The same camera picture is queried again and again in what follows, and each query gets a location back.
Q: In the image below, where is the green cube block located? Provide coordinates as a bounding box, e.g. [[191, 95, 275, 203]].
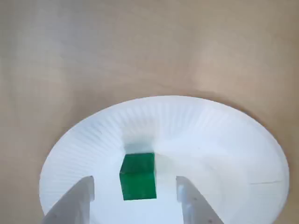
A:
[[119, 152, 157, 201]]

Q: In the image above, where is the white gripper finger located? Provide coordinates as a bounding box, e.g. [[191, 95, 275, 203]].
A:
[[41, 175, 96, 224], [176, 175, 226, 224]]

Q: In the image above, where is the white paper plate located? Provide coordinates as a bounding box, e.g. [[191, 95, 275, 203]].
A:
[[38, 95, 290, 224]]

